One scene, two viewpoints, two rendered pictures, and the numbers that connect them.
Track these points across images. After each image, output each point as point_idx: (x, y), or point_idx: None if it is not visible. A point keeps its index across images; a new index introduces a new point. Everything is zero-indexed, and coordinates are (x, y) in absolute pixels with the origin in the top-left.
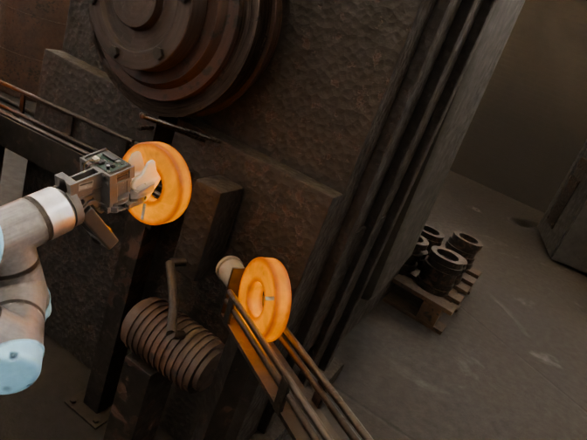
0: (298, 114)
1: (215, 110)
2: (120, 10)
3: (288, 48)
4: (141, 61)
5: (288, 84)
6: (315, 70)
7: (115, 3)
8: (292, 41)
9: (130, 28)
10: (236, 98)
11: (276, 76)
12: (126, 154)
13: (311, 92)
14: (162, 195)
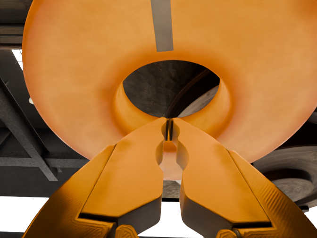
0: (133, 71)
1: (206, 71)
2: (302, 185)
3: (163, 110)
4: (279, 155)
5: (153, 89)
6: (135, 104)
7: (309, 188)
8: (162, 114)
9: (296, 168)
10: (181, 90)
11: (166, 91)
12: (270, 150)
13: (130, 90)
14: (104, 109)
